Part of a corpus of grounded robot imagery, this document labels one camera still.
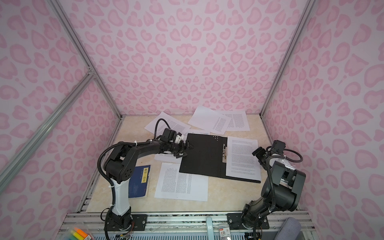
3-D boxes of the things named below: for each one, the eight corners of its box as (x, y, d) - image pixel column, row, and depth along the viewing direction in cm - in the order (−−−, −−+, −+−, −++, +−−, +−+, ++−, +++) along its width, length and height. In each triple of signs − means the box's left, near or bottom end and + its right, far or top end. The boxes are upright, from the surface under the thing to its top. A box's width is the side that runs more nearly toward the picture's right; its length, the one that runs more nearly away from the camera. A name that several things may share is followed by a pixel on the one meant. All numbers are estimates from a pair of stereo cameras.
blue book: (130, 197, 83) (125, 193, 77) (138, 168, 94) (134, 162, 88) (146, 197, 83) (141, 193, 77) (152, 168, 94) (148, 162, 88)
